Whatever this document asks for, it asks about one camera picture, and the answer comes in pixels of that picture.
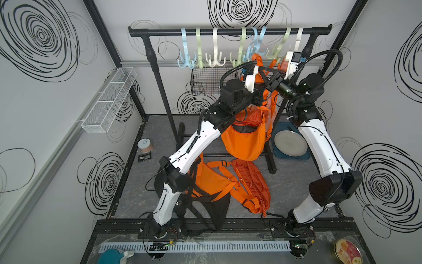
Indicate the orange sling bag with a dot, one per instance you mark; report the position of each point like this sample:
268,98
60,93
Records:
270,100

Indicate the light green hook right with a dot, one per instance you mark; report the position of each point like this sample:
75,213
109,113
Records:
275,53

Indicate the black wire basket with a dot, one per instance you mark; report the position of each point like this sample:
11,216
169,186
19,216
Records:
207,80

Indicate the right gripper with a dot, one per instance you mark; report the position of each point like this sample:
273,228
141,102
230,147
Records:
273,75

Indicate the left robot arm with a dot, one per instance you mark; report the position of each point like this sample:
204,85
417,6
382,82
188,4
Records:
237,93

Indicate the grey round plate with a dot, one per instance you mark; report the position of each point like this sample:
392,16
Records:
290,143

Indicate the light green hook left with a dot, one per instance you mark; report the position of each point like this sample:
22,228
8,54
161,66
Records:
199,48

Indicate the small black card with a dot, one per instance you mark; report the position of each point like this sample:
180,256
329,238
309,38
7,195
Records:
144,157

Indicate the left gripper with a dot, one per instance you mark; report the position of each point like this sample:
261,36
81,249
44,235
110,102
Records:
256,95

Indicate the light blue hook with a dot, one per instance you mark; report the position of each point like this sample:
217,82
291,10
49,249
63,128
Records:
251,47
185,60
258,41

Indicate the orange and black backpack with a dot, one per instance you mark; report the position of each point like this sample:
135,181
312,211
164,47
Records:
210,184

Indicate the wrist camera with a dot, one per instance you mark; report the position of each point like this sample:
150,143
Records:
250,79
293,60

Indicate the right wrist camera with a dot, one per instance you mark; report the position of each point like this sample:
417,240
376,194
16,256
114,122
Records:
293,60

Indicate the light green hook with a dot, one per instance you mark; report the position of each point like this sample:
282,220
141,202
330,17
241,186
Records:
275,53
199,48
238,61

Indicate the white mesh wall shelf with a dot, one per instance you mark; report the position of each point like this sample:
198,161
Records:
113,104

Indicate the light blue hook right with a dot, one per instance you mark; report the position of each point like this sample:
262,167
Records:
258,41

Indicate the black garment rack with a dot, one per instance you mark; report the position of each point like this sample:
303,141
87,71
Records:
154,63

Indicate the white hook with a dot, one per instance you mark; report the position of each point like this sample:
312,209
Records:
298,39
216,59

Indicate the light blue hook middle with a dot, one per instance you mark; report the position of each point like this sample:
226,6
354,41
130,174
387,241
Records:
251,47

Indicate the white hook rightmost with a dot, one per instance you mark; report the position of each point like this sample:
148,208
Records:
298,39

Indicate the light blue hook leftmost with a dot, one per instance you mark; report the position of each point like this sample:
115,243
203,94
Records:
185,60

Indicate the white slotted cable duct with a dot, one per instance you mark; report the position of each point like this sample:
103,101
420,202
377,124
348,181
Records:
199,247

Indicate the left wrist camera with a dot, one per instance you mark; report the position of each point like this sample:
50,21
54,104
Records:
250,79

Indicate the teal round object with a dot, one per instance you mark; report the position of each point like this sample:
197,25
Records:
115,256

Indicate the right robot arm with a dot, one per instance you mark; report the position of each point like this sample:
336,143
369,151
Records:
338,181

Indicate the pink sling bag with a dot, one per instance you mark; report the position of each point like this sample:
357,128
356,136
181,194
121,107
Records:
284,65

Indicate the teal tray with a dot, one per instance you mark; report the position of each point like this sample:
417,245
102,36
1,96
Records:
281,126

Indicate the round printed tin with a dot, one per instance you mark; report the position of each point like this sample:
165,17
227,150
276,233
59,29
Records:
345,252

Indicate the light green hook middle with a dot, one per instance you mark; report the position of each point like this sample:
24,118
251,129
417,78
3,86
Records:
238,61

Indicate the orange drawstring bag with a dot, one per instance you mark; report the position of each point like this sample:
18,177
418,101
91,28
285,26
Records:
246,143

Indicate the white hook middle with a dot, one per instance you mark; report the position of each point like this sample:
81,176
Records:
216,59

